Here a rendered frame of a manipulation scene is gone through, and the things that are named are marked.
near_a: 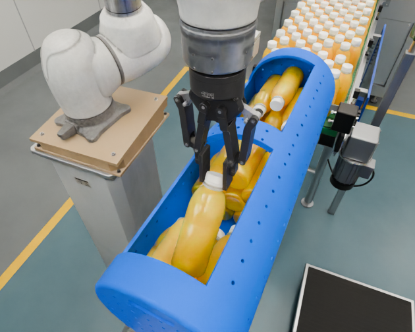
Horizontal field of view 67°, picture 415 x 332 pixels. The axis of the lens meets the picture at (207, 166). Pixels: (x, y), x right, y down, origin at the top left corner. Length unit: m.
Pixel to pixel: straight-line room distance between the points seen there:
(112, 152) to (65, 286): 1.18
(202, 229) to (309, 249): 1.50
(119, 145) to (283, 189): 0.51
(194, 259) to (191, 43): 0.37
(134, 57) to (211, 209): 0.58
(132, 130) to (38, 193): 1.53
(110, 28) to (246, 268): 0.72
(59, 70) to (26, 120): 2.22
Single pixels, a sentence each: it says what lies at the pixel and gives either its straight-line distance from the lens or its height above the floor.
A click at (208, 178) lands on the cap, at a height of 1.28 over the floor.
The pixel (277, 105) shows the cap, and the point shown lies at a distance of 0.97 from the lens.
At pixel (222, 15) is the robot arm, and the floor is 1.58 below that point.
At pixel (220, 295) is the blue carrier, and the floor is 1.21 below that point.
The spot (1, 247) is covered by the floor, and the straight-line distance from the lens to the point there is 2.30.
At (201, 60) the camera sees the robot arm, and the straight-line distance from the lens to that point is 0.39.
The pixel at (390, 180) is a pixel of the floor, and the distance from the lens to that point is 2.59.
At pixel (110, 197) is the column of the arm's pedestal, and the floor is 0.85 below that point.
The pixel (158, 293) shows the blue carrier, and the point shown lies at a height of 1.23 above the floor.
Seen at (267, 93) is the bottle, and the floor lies 1.13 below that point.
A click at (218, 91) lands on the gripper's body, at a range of 0.41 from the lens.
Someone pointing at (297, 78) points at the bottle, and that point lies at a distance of 1.06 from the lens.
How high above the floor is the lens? 1.70
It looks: 47 degrees down
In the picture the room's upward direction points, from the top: straight up
